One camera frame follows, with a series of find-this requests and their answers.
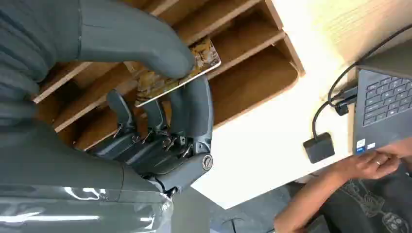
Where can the person's hand without ring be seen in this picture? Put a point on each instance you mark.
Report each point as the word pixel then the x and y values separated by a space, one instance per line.
pixel 399 148

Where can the person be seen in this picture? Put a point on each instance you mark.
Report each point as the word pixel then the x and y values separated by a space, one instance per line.
pixel 370 202

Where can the ribbed grey right arm sleeve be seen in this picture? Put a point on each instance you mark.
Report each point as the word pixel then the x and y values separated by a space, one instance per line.
pixel 29 48

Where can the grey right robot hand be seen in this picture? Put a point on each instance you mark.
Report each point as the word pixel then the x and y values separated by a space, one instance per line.
pixel 80 180

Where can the dark grey laptop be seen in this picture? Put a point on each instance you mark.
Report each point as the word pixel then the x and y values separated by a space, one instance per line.
pixel 386 109

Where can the person's hand with ring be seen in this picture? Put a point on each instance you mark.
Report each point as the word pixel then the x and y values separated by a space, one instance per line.
pixel 376 165

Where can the wooden card box with slots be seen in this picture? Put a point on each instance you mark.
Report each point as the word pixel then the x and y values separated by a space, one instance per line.
pixel 257 75

